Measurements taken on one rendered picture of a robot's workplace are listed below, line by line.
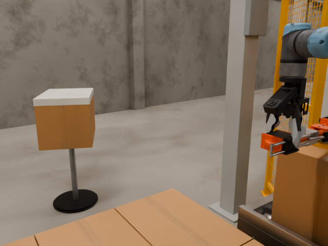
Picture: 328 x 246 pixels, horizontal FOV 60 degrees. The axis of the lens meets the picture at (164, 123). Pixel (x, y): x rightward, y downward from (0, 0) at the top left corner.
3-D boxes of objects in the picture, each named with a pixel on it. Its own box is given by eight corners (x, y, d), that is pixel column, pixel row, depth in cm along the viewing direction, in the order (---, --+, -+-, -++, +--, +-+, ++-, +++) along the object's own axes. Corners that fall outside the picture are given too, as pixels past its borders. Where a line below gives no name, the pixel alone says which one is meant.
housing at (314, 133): (299, 138, 103) (301, 126, 102) (318, 143, 98) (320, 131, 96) (288, 141, 99) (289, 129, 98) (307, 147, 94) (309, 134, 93)
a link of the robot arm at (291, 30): (295, 21, 77) (277, 24, 85) (290, 63, 80) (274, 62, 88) (320, 22, 78) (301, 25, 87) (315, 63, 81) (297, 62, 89)
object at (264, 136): (276, 143, 97) (277, 129, 95) (296, 149, 91) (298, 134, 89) (260, 148, 92) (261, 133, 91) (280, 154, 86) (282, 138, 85)
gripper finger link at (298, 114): (306, 130, 83) (298, 100, 84) (303, 130, 82) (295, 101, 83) (291, 132, 87) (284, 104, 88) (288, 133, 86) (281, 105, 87)
